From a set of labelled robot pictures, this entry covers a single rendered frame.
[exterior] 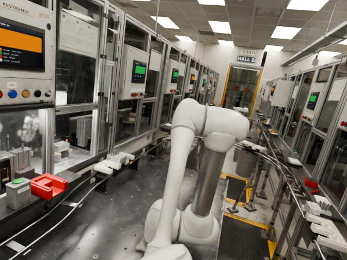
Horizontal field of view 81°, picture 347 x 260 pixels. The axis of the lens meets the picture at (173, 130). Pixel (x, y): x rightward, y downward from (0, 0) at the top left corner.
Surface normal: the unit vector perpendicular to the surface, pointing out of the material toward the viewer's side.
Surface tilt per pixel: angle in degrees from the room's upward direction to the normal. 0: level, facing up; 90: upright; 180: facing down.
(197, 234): 94
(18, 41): 90
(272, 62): 90
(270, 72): 90
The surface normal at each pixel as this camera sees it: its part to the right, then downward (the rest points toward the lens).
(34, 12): 0.93, 0.22
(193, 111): -0.08, -0.59
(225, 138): -0.06, 0.45
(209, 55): -0.32, 0.18
